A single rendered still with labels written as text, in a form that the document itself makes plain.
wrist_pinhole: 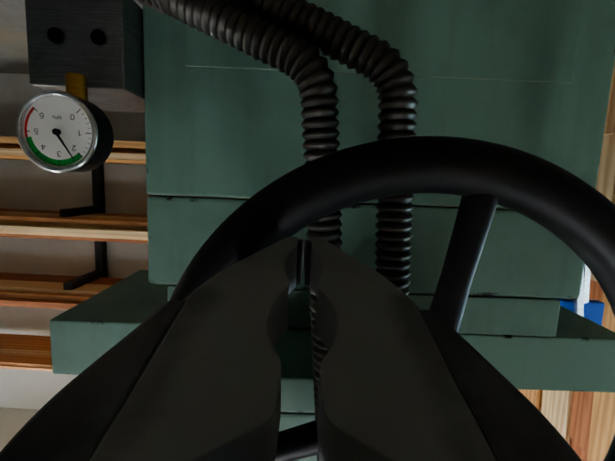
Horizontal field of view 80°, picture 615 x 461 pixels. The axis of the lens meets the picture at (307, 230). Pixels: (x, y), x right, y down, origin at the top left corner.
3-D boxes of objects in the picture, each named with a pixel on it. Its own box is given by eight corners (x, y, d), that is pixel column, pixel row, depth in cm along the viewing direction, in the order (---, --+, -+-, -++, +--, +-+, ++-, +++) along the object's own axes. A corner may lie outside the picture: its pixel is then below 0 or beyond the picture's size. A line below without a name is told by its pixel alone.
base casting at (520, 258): (598, 212, 36) (585, 302, 38) (418, 192, 93) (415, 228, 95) (140, 194, 36) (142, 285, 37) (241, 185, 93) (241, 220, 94)
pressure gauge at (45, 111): (93, 65, 28) (98, 174, 29) (118, 79, 32) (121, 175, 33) (9, 61, 28) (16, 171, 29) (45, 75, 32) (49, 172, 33)
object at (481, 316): (561, 300, 38) (556, 337, 38) (469, 256, 58) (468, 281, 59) (167, 285, 37) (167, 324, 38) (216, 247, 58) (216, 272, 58)
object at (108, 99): (120, -16, 30) (123, 88, 31) (173, 41, 42) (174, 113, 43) (14, -21, 30) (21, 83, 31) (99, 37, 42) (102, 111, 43)
